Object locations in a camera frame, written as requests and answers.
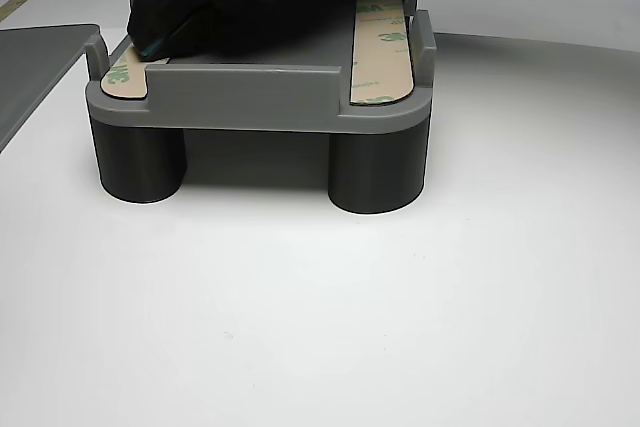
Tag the gray fixture with dark legs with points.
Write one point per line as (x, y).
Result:
(250, 97)

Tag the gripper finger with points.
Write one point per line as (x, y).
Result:
(165, 7)
(260, 7)

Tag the tan 3M tape liner strip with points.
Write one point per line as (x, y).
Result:
(122, 77)
(380, 67)

